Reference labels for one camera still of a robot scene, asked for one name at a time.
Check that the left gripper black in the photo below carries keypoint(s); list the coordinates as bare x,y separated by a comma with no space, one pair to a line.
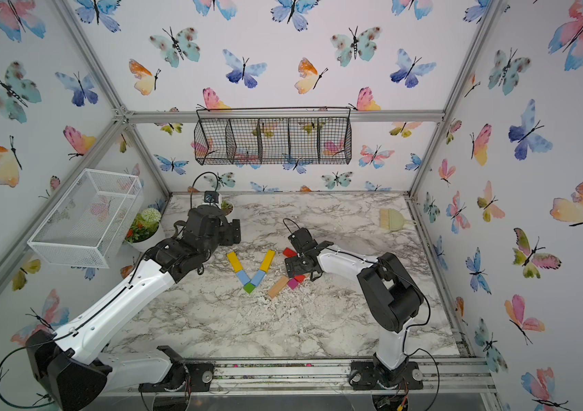
232,232

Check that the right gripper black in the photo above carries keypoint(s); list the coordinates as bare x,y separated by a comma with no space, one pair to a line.
294,268

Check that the yellow block long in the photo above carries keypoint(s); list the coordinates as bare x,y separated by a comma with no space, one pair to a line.
267,261
235,262

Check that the blue block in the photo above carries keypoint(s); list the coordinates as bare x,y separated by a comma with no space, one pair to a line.
259,276
243,277

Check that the green small block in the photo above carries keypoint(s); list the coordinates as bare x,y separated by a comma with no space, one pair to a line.
249,288

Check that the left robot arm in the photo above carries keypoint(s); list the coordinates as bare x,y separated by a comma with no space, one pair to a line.
70,364

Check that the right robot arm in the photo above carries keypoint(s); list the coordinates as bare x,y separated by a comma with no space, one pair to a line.
392,296

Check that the magenta small block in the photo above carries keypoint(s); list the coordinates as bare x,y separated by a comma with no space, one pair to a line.
292,283

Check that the small potted succulent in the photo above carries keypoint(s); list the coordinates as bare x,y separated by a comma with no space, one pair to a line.
227,207

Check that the natural wood block lower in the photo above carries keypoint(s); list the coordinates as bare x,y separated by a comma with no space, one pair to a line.
277,287

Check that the white pot flowering plant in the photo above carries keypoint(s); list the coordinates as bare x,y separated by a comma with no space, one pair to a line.
146,230

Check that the green hand brush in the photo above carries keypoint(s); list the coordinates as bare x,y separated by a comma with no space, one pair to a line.
393,220

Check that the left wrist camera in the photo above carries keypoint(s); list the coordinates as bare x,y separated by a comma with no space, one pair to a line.
212,198

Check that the black wire wall basket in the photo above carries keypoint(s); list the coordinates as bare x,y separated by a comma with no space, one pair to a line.
276,136

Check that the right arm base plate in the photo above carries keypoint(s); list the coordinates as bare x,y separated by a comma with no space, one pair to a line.
373,375

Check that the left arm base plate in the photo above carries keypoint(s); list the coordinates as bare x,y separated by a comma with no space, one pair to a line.
190,377

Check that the white mesh wall basket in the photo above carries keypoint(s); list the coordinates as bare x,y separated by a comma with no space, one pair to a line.
89,223

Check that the aluminium front rail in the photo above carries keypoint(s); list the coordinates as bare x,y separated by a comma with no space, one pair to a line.
281,377

